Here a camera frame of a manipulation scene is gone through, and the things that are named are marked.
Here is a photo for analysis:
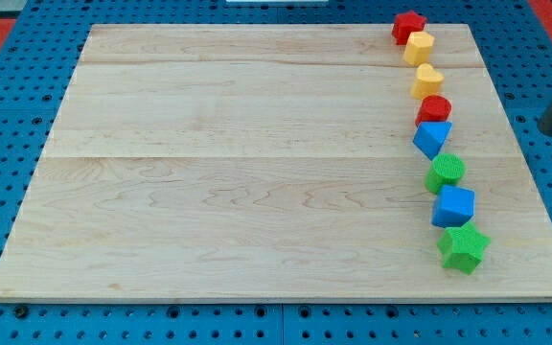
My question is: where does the red cylinder block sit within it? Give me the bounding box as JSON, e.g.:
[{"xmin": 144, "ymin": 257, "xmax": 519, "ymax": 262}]
[{"xmin": 415, "ymin": 95, "xmax": 452, "ymax": 127}]

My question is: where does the green cylinder block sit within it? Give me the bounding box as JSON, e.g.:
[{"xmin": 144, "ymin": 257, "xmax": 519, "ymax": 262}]
[{"xmin": 424, "ymin": 153, "xmax": 467, "ymax": 195}]

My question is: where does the blue triangle block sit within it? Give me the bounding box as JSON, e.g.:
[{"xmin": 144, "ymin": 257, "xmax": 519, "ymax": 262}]
[{"xmin": 413, "ymin": 121, "xmax": 452, "ymax": 160}]

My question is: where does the yellow heart block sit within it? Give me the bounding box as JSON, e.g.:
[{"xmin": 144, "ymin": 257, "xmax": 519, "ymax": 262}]
[{"xmin": 410, "ymin": 63, "xmax": 445, "ymax": 100}]

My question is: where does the blue cube block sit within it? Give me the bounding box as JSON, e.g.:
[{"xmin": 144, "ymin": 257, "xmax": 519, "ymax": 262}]
[{"xmin": 431, "ymin": 185, "xmax": 475, "ymax": 228}]

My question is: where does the yellow hexagon block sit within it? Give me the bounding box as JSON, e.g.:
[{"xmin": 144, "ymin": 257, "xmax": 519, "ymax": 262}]
[{"xmin": 402, "ymin": 31, "xmax": 435, "ymax": 66}]

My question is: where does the green star block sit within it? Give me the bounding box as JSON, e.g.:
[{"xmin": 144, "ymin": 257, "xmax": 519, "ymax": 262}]
[{"xmin": 437, "ymin": 220, "xmax": 492, "ymax": 275}]

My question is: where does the red star block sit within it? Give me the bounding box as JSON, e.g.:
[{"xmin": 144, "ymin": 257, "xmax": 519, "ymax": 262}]
[{"xmin": 391, "ymin": 10, "xmax": 427, "ymax": 45}]

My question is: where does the light wooden board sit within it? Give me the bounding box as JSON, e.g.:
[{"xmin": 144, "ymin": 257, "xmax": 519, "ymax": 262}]
[{"xmin": 0, "ymin": 24, "xmax": 552, "ymax": 304}]

